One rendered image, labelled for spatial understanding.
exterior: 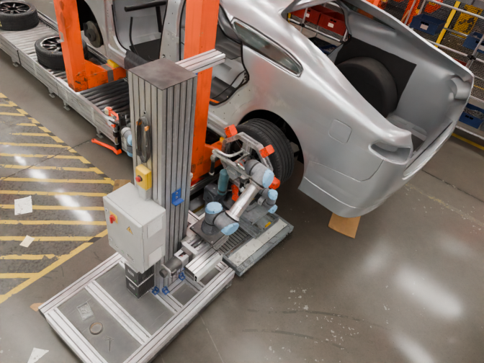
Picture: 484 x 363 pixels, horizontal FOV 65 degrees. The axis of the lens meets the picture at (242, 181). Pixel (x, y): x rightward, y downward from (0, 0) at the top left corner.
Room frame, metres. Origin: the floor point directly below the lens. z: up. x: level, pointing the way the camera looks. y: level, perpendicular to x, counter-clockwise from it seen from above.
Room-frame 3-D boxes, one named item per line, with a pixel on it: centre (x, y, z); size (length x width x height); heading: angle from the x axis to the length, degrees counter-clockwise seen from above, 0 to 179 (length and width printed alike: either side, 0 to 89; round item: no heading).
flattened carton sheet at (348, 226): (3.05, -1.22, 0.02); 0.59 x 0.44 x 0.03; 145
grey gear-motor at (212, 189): (2.80, 0.17, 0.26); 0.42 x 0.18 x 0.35; 145
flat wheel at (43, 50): (4.79, 2.80, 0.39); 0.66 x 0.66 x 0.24
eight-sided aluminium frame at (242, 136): (2.60, 0.00, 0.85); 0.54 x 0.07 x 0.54; 55
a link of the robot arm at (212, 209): (1.83, 0.15, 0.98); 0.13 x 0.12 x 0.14; 52
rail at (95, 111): (3.42, 1.51, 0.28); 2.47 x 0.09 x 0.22; 55
